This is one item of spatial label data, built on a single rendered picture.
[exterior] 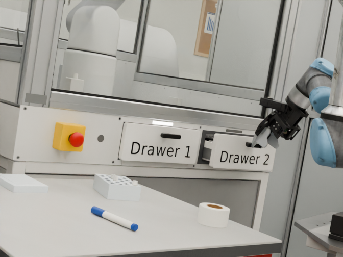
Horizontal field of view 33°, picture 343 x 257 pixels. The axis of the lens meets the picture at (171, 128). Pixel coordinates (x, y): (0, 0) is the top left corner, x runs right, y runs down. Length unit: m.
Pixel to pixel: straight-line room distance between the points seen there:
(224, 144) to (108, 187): 0.57
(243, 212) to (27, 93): 0.96
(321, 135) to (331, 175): 1.99
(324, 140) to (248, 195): 0.76
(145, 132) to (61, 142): 0.29
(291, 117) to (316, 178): 1.69
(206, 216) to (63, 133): 0.46
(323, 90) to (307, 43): 1.98
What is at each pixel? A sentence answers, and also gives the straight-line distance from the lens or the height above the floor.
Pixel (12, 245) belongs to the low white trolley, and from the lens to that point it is 0.99.
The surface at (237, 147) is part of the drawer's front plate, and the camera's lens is 1.91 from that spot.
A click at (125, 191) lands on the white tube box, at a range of 1.42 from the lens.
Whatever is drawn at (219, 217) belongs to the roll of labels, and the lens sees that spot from 1.30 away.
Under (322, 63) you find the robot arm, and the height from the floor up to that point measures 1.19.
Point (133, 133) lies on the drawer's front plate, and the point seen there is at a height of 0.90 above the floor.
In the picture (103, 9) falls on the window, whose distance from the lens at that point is 1.65.
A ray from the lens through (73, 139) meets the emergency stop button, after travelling 1.53.
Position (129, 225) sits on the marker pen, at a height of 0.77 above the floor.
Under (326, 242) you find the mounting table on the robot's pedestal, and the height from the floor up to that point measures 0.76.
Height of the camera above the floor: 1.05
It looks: 4 degrees down
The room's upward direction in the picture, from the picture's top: 9 degrees clockwise
